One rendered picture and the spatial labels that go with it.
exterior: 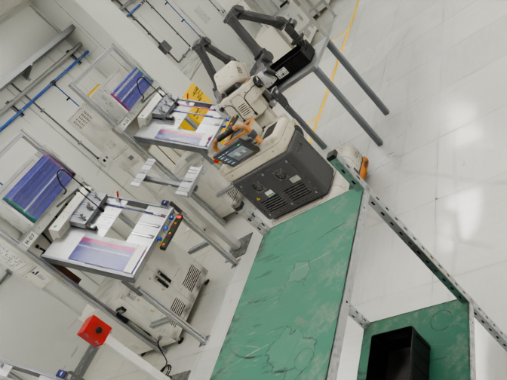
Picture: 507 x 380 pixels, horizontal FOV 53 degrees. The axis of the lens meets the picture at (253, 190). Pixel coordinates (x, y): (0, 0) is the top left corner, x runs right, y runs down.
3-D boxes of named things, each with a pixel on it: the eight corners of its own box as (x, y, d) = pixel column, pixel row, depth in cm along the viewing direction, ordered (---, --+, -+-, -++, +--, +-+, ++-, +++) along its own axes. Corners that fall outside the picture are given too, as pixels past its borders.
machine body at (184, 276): (213, 274, 432) (160, 229, 411) (182, 346, 383) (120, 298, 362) (170, 294, 473) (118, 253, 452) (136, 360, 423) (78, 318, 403)
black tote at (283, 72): (256, 99, 398) (246, 90, 394) (262, 88, 410) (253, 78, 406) (310, 61, 361) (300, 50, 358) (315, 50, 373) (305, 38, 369)
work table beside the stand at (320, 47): (382, 144, 376) (314, 65, 350) (312, 180, 421) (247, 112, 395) (389, 111, 407) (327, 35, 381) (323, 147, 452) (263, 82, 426)
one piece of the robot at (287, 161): (341, 207, 320) (251, 114, 292) (280, 234, 355) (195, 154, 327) (350, 174, 343) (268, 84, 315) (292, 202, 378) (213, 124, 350)
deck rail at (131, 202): (174, 212, 392) (173, 206, 388) (173, 214, 391) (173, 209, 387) (93, 196, 408) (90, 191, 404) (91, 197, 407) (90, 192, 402)
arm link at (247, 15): (228, 20, 339) (235, 10, 330) (226, 13, 341) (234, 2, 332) (281, 32, 362) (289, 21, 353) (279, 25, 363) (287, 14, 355)
